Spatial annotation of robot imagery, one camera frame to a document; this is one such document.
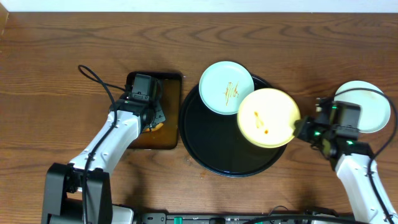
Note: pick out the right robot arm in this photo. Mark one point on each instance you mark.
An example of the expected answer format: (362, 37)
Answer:
(353, 162)

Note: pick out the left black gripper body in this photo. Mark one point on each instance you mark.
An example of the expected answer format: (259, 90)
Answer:
(157, 115)

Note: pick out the light blue plate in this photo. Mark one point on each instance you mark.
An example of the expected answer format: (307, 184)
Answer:
(375, 109)
(224, 85)

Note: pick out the green and yellow sponge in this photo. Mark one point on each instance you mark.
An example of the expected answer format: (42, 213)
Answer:
(153, 128)

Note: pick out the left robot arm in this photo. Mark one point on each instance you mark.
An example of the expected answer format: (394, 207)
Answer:
(80, 191)

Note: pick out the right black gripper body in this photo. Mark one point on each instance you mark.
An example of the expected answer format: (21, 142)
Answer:
(315, 133)

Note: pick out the yellow plate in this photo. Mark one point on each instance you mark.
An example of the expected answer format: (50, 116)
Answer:
(266, 118)

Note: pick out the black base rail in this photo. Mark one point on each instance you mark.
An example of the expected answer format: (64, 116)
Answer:
(178, 218)

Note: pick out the round black serving tray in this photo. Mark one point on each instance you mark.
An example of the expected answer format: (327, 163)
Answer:
(216, 143)

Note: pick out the black rectangular water tray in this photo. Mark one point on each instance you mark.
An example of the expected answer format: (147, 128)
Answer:
(165, 137)

